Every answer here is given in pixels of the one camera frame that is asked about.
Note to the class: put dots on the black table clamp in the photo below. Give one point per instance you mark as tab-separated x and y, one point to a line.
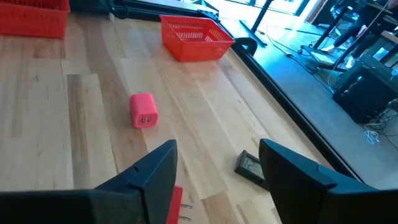
248	43

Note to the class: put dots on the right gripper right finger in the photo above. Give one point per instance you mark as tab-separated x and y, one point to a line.
326	202

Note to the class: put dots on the black desk leg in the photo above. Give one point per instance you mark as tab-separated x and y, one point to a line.
262	12

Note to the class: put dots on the black digital clock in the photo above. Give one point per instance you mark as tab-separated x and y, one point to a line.
248	169

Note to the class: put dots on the pink USB wall charger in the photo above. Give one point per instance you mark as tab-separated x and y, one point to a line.
143	109

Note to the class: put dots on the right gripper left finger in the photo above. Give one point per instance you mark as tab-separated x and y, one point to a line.
93	208

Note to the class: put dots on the black computer case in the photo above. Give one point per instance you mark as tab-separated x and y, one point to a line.
363	93

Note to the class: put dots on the red plastic mesh basket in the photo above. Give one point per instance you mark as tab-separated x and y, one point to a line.
31	21
192	49

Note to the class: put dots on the person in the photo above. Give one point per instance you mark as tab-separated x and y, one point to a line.
351	31

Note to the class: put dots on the red USB wall charger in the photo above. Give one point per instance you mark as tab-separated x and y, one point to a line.
174	205

